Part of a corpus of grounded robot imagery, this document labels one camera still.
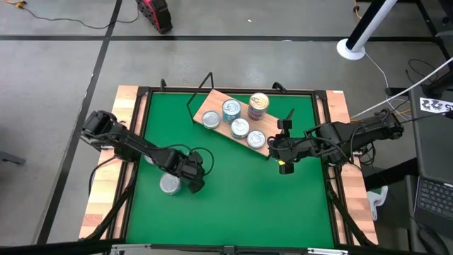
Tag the black crossbar with silver brackets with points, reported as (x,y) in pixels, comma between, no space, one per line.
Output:
(226,250)

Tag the white plastic bag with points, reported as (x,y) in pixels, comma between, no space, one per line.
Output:
(377,202)

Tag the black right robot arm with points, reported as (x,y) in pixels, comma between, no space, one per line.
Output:
(339,134)

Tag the wooden shelf black metal frame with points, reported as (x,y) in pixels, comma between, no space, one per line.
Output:
(270,122)

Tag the green albacore tuna can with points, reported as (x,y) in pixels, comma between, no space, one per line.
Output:
(169,184)
(211,118)

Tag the red albacore tuna can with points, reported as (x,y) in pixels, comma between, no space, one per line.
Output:
(256,139)

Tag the green table mat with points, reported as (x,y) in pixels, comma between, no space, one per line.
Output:
(230,212)

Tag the Wild Planet salmon can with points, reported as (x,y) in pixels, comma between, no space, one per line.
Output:
(257,118)
(259,101)
(257,112)

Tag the tall pole round white base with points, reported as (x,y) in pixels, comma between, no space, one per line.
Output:
(350,49)

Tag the red and black case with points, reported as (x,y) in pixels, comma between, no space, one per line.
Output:
(155,14)

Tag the white paper marker tag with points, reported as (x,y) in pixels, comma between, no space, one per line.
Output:
(435,105)

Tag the dark laptop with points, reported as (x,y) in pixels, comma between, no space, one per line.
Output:
(437,202)

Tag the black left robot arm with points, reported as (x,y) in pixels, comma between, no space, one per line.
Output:
(134,145)

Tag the black power adapter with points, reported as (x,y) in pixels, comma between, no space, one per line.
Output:
(396,91)

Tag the grey desk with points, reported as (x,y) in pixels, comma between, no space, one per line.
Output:
(435,148)

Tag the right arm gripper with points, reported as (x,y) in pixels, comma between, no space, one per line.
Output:
(283,148)

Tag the grey furniture foot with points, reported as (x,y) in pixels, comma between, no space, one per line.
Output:
(12,158)

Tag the blue label seafood can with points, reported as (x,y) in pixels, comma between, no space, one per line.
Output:
(240,127)

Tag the black stand base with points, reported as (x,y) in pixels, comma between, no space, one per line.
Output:
(439,85)

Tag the black computer mouse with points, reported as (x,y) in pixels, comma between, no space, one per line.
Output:
(433,244)

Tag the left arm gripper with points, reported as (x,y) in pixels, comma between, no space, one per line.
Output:
(185,168)

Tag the black table frame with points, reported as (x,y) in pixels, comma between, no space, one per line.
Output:
(301,91)

